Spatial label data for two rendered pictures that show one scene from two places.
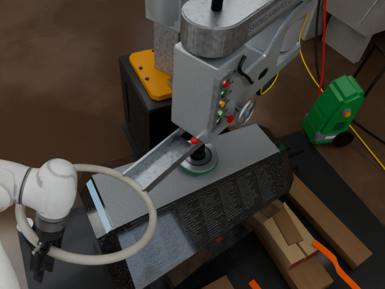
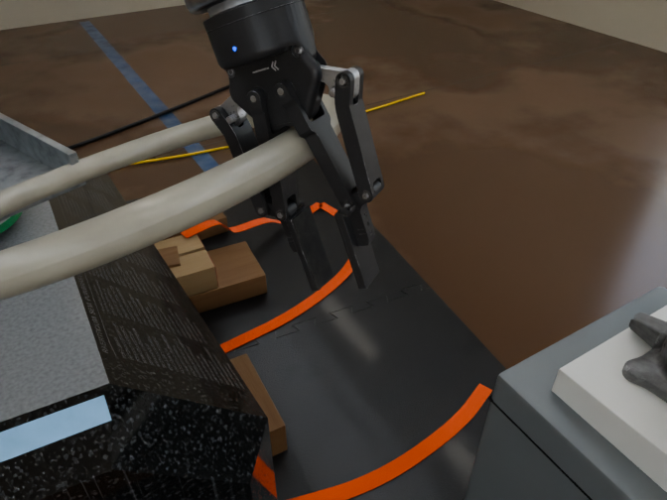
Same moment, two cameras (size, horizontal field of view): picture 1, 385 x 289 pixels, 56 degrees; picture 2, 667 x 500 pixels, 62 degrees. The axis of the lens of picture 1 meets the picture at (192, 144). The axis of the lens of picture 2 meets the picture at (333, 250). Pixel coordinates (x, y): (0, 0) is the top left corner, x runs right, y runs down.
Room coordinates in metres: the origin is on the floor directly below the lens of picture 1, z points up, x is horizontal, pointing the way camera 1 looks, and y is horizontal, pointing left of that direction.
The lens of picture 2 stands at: (0.38, 0.81, 1.45)
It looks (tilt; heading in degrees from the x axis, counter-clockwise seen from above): 37 degrees down; 275
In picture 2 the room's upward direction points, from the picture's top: straight up
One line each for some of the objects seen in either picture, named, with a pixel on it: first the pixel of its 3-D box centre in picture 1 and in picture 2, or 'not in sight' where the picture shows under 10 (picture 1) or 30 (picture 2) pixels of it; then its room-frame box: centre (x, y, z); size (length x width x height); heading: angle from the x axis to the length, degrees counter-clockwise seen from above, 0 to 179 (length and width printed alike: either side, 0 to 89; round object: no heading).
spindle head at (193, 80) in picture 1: (216, 81); not in sight; (1.25, -0.08, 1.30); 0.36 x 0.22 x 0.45; 146
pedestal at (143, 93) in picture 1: (171, 109); not in sight; (2.00, 0.19, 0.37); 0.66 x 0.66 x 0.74; 30
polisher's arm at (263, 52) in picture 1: (256, 55); not in sight; (1.50, -0.26, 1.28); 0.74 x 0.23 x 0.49; 146
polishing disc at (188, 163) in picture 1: (197, 155); not in sight; (1.19, -0.03, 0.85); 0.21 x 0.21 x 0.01
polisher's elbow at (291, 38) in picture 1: (282, 26); not in sight; (1.73, -0.40, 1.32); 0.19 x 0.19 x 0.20
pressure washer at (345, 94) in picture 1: (341, 97); not in sight; (2.29, -1.16, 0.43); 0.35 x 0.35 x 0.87; 15
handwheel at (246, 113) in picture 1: (239, 109); not in sight; (1.22, -0.20, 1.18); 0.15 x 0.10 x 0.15; 146
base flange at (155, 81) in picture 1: (173, 68); not in sight; (2.00, 0.19, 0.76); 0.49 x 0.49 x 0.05; 30
